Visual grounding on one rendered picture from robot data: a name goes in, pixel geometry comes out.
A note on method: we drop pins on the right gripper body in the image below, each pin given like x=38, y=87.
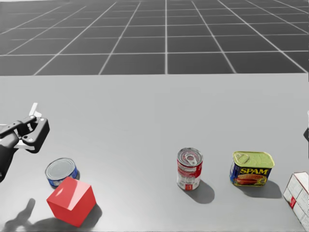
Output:
x=306, y=134

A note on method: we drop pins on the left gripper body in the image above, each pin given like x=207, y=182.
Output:
x=5, y=154

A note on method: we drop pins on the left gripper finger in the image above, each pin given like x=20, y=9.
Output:
x=17, y=124
x=38, y=135

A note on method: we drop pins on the red cube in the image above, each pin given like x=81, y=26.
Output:
x=71, y=201

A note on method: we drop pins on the blue flat can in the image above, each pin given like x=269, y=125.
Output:
x=59, y=170

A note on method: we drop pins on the red and white carton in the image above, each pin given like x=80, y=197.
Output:
x=299, y=195

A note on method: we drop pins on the green and blue rectangular can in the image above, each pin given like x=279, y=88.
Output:
x=252, y=169

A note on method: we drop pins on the red and white can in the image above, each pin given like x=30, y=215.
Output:
x=190, y=170

